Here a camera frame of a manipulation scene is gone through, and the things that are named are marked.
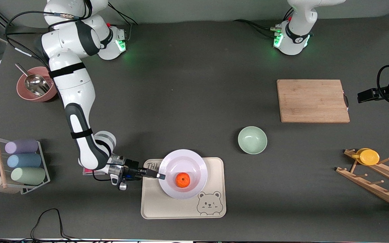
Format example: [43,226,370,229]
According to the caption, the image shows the pink bowl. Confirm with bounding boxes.
[16,66,59,102]

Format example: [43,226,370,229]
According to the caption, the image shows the yellow cup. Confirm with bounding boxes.
[352,148,380,166]

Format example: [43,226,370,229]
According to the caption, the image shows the cream bear print tray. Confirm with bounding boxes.
[141,157,227,220]

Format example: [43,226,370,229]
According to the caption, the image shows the pale purple cup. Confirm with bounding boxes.
[5,139,39,155]

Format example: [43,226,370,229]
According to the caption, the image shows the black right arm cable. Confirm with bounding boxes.
[5,10,90,68]

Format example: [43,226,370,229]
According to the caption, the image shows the metal scoop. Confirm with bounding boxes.
[15,63,50,97]

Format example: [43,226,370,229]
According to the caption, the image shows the white wire cup rack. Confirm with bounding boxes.
[0,136,51,195]

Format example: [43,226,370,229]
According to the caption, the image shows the black left base cables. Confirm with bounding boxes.
[233,19,279,37]

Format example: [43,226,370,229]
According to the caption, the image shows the pale blue cup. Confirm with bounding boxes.
[7,154,42,169]

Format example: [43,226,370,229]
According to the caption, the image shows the orange fruit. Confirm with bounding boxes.
[176,172,191,188]

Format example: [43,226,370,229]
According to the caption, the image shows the pale green cup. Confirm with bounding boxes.
[10,167,46,185]

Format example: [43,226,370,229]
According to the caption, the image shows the white round plate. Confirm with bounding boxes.
[158,149,208,199]

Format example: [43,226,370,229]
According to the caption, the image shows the black right base cables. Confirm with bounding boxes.
[106,3,139,26]

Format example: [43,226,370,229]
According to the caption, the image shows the wooden peg mug rack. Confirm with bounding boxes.
[336,148,389,213]

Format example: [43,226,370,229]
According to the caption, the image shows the wooden cutting board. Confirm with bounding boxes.
[277,79,350,123]

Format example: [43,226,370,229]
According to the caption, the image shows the black floor cable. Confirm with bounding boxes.
[0,208,80,243]

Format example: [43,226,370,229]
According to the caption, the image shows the pale green bowl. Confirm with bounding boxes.
[238,126,268,155]

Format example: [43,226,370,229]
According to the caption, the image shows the wooden rack rod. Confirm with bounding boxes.
[0,136,7,188]

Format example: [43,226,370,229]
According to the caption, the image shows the black base cables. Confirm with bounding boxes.
[106,3,139,26]
[233,19,279,37]

